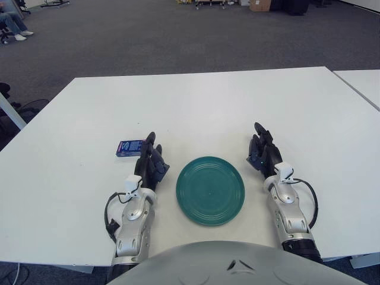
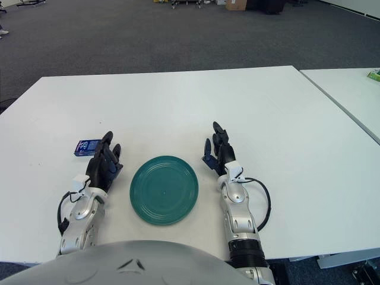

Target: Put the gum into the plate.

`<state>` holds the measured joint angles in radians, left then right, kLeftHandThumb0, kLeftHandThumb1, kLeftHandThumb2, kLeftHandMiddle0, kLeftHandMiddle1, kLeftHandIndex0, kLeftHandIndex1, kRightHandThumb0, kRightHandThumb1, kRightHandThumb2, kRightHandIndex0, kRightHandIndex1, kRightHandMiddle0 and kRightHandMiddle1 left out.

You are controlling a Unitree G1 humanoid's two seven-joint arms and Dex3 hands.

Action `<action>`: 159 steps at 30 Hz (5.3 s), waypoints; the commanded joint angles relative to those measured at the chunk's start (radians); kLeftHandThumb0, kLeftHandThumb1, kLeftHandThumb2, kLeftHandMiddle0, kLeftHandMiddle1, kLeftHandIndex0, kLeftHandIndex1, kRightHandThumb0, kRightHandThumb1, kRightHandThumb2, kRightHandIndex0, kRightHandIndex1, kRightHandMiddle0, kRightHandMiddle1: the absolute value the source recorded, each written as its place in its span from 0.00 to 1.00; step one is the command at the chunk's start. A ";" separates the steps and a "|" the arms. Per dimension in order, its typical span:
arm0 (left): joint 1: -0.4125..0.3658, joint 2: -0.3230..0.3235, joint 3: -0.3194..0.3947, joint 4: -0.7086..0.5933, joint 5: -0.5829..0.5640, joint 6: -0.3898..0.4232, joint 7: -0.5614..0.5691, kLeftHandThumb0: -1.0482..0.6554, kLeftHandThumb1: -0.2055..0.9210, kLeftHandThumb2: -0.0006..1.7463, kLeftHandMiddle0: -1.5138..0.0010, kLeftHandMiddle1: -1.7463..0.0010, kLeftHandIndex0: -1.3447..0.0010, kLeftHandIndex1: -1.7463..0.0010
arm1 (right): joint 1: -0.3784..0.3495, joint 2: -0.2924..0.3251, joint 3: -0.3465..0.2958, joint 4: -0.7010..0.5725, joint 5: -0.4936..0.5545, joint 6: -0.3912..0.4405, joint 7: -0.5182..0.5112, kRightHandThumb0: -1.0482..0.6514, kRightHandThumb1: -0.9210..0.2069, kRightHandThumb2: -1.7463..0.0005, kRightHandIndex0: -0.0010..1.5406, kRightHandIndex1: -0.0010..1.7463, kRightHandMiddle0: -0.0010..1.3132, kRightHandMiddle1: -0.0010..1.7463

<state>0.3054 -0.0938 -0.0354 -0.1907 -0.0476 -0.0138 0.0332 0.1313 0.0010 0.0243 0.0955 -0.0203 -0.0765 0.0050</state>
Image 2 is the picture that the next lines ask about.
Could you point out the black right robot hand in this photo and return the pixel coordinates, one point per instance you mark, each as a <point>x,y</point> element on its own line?
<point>224,153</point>

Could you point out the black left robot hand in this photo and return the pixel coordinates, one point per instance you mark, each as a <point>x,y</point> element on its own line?
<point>101,166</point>

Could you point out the blue purple gum box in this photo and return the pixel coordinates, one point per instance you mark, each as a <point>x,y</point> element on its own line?
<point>83,147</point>

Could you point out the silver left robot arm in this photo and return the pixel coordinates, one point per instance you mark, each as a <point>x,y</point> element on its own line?
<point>80,209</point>

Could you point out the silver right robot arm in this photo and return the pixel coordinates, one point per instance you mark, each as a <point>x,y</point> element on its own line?
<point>237,207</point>

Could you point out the green round plate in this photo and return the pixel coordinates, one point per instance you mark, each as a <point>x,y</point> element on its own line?
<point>163,193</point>

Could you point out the grey robot torso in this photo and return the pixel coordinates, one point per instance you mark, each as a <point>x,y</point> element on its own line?
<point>118,267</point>

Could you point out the brown cardboard box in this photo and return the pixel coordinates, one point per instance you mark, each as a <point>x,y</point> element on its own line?
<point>236,4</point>

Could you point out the black cabinet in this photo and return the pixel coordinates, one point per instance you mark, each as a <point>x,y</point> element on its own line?
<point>267,6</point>

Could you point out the wheeled metal cart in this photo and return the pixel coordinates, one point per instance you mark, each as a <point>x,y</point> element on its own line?
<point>190,2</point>

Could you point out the seated person, white shoes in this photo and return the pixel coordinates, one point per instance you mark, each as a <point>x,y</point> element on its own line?
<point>3,31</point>

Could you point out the green box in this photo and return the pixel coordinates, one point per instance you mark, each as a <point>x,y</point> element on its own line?
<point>374,75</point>

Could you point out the black stand base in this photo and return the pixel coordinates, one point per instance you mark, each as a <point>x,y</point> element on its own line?
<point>31,3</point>

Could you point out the black equipment base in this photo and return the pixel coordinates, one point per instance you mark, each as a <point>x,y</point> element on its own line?
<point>366,273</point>

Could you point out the white right wrist mount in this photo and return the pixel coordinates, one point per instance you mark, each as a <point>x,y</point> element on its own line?
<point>234,170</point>

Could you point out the white wrist mount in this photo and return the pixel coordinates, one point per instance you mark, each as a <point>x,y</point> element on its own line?
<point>234,170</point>
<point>79,181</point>

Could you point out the white left wrist mount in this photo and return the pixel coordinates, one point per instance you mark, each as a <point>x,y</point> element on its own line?
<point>79,181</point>

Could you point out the white table frame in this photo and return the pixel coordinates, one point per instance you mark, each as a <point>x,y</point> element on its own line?
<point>341,261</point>

